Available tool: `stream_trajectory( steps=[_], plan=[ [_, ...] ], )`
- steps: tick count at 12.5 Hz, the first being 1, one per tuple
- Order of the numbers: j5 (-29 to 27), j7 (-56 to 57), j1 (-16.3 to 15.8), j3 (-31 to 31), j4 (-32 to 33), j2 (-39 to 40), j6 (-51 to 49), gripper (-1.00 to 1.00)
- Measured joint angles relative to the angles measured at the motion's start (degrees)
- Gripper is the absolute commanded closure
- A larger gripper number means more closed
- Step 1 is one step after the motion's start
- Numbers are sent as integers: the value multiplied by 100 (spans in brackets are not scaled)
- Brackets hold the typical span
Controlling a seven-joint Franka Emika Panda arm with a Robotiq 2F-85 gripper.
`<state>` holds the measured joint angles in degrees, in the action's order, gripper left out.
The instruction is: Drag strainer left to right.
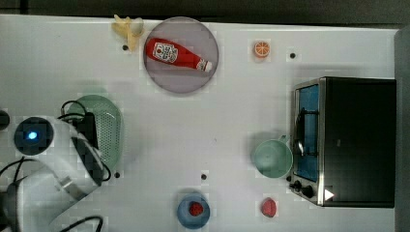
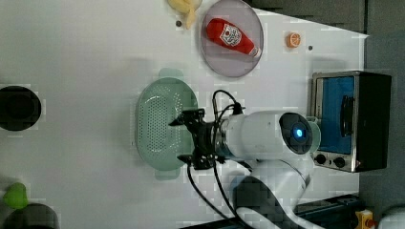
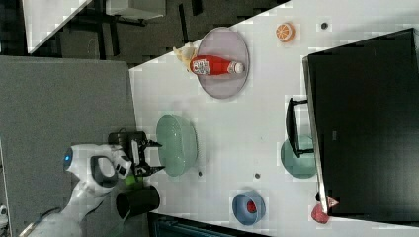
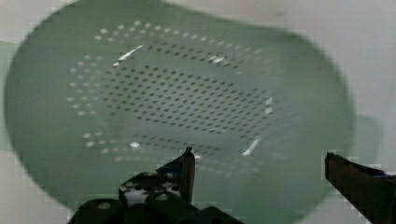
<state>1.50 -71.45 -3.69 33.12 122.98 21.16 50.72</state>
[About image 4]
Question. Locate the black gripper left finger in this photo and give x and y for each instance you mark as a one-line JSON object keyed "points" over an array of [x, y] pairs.
{"points": [[176, 176]]}

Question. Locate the green plastic strainer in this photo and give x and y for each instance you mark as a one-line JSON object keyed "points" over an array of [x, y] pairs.
{"points": [[102, 90]]}

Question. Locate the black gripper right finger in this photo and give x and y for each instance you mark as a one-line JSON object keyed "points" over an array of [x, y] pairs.
{"points": [[369, 190]]}

